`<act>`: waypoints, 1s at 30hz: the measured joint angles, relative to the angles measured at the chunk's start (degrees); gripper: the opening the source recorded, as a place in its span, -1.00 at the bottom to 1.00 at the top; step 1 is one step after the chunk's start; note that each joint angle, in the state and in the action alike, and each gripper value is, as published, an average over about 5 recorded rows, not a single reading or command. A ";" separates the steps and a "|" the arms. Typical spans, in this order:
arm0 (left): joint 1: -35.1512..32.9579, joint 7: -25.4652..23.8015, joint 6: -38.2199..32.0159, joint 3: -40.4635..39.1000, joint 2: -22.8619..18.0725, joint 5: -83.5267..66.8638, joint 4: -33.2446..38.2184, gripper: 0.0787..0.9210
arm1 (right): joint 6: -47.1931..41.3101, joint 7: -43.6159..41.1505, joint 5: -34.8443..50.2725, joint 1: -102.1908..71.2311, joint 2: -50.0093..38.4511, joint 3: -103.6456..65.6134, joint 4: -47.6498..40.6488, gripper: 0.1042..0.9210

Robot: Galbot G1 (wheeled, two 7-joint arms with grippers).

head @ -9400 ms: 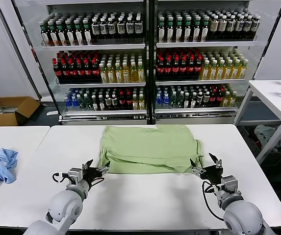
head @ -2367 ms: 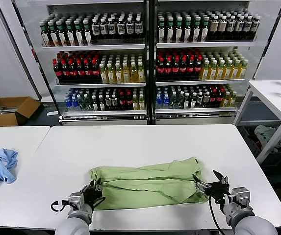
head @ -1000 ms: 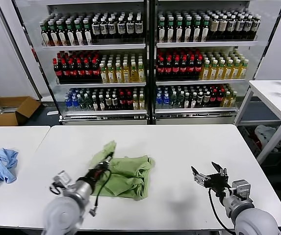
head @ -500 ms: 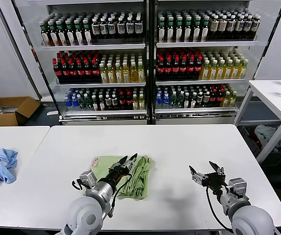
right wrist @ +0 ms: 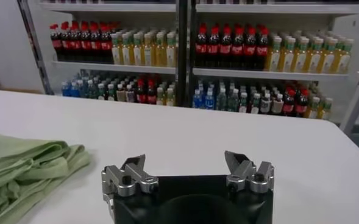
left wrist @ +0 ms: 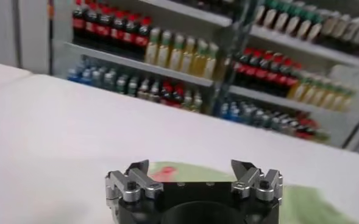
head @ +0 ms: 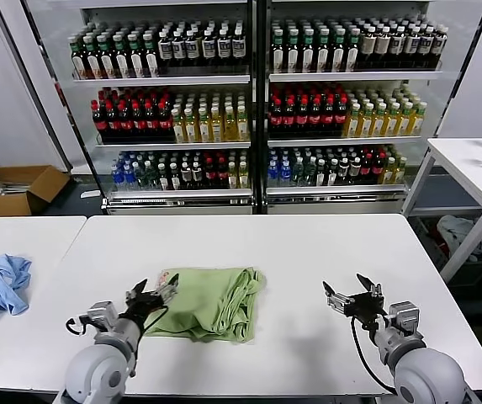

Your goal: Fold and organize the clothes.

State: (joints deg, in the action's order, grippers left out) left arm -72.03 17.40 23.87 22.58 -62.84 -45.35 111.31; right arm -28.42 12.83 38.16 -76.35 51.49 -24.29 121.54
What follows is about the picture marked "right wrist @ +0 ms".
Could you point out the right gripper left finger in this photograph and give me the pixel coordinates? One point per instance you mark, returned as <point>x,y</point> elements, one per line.
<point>125,181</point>

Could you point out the small red-cap cola bottle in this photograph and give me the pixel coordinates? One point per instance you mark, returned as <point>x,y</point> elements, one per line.
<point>301,106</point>
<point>140,95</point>
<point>151,95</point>
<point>288,106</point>

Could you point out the green-cap yellow juice bottle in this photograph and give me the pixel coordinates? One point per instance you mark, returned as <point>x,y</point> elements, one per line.
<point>273,58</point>
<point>301,59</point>
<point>160,53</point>
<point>329,60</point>
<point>287,58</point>
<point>126,52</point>
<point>314,59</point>
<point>115,51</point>
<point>343,61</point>
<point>137,52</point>
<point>148,53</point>
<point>171,54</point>

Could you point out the small blue water bottle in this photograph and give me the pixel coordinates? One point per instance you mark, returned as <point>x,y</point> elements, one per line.
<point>209,101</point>
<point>66,90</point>
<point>197,101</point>
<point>75,90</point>

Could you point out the light green polo shirt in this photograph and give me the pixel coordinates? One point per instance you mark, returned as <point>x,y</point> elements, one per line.
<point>20,170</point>

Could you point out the small clear green-tinted bottle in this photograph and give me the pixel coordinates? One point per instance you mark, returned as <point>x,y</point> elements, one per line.
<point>91,91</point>
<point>233,103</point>
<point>221,102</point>
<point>83,90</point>

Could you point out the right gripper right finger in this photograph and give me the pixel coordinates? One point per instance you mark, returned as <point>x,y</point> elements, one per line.
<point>244,178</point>

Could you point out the small yellow juice bottle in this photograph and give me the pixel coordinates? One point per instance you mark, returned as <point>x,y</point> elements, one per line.
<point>326,111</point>
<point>170,99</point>
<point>160,98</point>
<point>313,110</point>

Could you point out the glass-sided drinks display shelf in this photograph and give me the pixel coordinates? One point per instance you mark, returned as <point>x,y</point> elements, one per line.
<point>267,74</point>
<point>112,67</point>

